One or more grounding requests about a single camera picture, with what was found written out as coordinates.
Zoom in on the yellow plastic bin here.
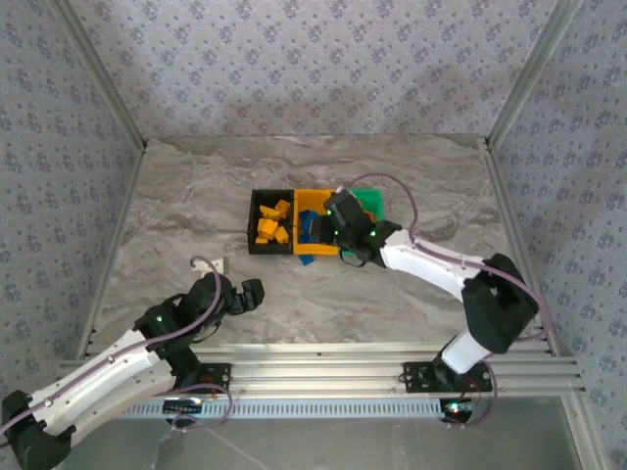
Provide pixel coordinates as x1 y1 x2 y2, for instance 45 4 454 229
292 188 342 259

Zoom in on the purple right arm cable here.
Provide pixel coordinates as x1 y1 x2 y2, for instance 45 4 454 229
335 173 555 344

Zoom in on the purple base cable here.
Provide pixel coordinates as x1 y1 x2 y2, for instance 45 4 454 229
169 376 237 433
444 366 499 431

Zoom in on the aluminium side rail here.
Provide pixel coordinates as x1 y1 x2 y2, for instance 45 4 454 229
77 141 148 361
479 138 562 356

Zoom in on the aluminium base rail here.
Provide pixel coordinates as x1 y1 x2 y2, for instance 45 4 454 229
53 342 587 399

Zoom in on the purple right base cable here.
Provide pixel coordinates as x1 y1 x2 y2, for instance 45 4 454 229
444 366 499 431

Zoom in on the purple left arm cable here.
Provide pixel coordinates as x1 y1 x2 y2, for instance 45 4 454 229
0 256 222 442

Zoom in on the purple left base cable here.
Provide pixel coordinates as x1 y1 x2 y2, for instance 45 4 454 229
169 376 237 433

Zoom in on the white cable bracket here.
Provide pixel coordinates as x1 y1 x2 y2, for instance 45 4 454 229
189 256 231 275

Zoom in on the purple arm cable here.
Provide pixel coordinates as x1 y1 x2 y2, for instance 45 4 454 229
335 173 555 344
0 256 222 442

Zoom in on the right circuit board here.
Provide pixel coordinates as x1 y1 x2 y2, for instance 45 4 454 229
439 397 484 423

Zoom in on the aluminium frame post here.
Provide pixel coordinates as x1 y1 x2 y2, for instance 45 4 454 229
484 0 587 148
51 0 148 148

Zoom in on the left circuit board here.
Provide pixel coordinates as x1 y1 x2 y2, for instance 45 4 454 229
163 398 205 416

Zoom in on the circuit board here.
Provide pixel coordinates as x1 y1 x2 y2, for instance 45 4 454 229
439 397 484 423
163 398 205 416

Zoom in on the green plastic bin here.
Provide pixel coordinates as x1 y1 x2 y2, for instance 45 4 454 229
350 187 388 222

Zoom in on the black plastic bin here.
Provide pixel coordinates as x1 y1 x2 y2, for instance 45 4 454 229
248 188 297 256

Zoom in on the grey slotted cable duct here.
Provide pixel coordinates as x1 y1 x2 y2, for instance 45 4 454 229
117 397 455 421

